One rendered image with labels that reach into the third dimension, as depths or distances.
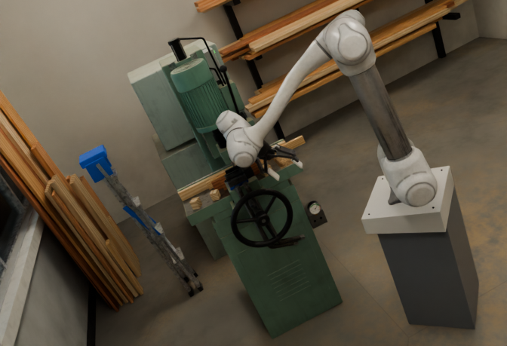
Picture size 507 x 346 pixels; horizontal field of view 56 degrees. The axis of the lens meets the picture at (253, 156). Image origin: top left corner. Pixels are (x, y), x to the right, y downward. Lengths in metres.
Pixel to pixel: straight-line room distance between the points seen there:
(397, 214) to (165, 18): 3.04
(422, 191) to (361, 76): 0.48
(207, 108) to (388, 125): 0.84
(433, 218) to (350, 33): 0.85
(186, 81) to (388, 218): 1.05
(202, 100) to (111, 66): 2.38
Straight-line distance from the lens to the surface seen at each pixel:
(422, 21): 4.91
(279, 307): 2.66
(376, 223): 2.13
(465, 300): 2.39
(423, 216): 2.05
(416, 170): 1.85
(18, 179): 3.29
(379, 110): 1.76
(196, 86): 2.16
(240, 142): 1.77
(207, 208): 2.27
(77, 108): 4.56
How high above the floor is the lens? 1.90
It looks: 23 degrees down
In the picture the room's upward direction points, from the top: 24 degrees counter-clockwise
